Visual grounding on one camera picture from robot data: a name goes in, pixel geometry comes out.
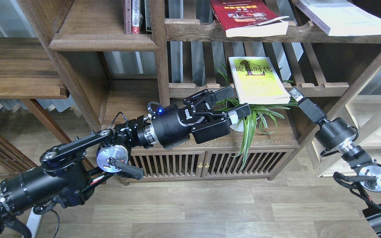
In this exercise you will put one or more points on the white metal leg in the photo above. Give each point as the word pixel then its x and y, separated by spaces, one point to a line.
pixel 33 223

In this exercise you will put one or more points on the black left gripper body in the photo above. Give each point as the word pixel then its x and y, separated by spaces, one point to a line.
pixel 172 126

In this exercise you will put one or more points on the white cover book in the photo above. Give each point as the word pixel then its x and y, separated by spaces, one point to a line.
pixel 340 17

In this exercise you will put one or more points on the upright books on shelf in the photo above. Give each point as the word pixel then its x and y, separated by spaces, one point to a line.
pixel 137 18

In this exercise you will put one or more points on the dark wooden bookshelf cabinet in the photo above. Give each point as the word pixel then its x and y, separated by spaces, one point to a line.
pixel 106 71

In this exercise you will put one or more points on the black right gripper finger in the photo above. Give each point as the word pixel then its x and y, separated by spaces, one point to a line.
pixel 310 109

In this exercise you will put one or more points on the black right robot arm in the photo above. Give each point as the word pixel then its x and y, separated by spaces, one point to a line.
pixel 367 178

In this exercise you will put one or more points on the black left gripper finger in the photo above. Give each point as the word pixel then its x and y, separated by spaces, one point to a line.
pixel 238 112
pixel 222 94

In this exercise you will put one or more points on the light wooden shelf unit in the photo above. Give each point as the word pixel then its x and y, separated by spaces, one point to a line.
pixel 361 106

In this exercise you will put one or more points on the slatted wooden rack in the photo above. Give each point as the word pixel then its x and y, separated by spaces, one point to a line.
pixel 13 160

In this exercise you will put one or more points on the yellow green cover book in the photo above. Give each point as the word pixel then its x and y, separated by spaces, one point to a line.
pixel 256 81

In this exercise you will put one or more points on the red cover book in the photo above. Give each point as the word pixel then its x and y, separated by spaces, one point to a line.
pixel 248 18

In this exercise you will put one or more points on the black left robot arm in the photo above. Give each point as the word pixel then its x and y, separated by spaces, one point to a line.
pixel 70 172

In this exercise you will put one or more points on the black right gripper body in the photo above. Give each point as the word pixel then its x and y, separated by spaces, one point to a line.
pixel 336 136

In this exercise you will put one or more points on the spider plant in white pot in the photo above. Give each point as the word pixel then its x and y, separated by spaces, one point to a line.
pixel 250 124

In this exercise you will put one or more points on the dark wooden side table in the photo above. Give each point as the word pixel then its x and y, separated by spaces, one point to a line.
pixel 28 74

